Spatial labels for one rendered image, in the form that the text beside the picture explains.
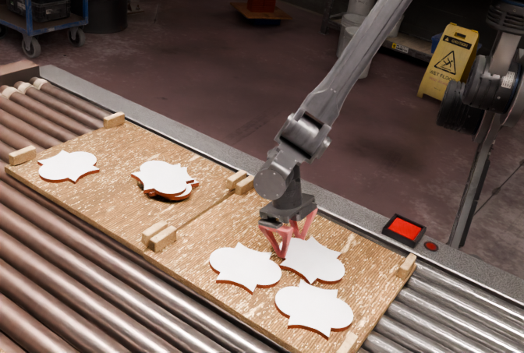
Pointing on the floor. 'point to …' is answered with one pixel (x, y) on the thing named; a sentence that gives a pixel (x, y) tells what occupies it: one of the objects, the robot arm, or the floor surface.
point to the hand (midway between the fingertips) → (291, 245)
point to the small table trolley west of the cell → (30, 29)
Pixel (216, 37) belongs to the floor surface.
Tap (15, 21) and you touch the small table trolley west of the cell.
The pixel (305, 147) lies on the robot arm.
